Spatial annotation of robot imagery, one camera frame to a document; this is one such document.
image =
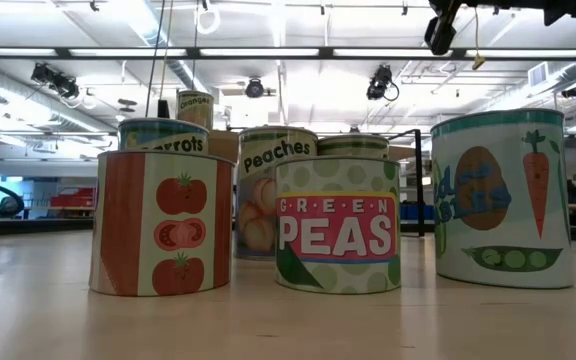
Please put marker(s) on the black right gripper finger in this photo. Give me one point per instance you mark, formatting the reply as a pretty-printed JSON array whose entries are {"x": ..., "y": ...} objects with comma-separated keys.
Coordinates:
[
  {"x": 563, "y": 11},
  {"x": 440, "y": 36}
]

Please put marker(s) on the peaches label can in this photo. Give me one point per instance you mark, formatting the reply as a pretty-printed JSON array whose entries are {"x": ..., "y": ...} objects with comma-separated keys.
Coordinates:
[{"x": 260, "y": 190}]

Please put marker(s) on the oranges label can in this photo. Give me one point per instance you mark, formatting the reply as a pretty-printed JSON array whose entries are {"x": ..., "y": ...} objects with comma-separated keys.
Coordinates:
[{"x": 195, "y": 110}]

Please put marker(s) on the carrots label can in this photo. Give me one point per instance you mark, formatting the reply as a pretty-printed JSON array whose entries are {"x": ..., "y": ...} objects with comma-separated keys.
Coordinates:
[{"x": 163, "y": 137}]

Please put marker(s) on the tomato label can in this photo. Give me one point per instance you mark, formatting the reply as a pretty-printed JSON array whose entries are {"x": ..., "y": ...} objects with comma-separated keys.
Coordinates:
[{"x": 163, "y": 225}]

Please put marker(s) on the green striped label can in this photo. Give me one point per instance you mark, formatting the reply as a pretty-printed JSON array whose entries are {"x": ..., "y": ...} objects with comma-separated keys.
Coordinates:
[{"x": 353, "y": 146}]

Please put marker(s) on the mixed vegetables label can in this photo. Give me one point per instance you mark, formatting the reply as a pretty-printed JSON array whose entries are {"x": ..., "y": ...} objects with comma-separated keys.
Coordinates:
[{"x": 498, "y": 200}]

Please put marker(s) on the blue storage bins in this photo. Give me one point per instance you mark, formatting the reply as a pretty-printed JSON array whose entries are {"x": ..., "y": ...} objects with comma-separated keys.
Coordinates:
[{"x": 410, "y": 211}]

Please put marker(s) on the green peas label can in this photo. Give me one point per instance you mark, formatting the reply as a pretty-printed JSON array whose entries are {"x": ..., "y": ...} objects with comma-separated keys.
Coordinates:
[{"x": 338, "y": 235}]

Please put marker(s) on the red cart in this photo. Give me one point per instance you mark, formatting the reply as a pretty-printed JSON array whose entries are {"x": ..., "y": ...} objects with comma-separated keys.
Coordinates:
[{"x": 73, "y": 198}]

